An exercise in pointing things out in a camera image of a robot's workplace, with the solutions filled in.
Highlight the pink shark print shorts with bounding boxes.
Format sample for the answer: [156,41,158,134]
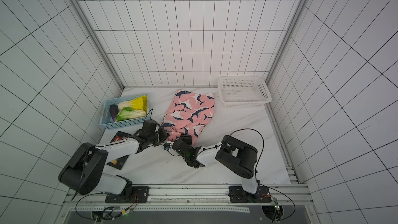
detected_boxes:
[161,90,215,144]

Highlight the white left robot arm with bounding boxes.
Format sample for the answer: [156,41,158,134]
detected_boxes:
[58,119,169,199]

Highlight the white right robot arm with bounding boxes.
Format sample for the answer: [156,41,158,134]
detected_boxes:
[172,135,258,196]

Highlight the black Krax chips bag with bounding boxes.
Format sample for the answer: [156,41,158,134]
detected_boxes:
[106,131,138,170]

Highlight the green napa cabbage toy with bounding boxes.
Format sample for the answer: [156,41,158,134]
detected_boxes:
[117,107,147,121]

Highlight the blue plastic basket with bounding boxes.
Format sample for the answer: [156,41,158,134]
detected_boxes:
[99,94,149,130]

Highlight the yellow napa cabbage toy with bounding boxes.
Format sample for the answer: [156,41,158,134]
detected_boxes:
[118,95,148,112]

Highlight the purple eggplant toy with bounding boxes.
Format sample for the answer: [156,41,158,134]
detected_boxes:
[109,104,119,122]

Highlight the white plastic mesh basket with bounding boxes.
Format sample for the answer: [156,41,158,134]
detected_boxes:
[217,76,272,107]

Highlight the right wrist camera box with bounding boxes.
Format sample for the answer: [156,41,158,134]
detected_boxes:
[163,143,173,151]

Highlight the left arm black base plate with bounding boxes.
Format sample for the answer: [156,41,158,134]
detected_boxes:
[105,186,150,204]

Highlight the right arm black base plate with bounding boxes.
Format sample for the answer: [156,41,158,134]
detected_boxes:
[228,186,272,203]

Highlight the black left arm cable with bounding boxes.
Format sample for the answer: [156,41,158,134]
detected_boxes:
[71,107,156,222]

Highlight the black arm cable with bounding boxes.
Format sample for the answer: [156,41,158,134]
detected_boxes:
[71,107,156,222]
[198,128,296,222]

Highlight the aluminium mounting rail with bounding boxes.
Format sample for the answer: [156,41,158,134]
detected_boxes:
[64,184,314,212]

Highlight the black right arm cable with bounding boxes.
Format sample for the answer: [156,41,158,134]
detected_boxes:
[198,128,296,222]

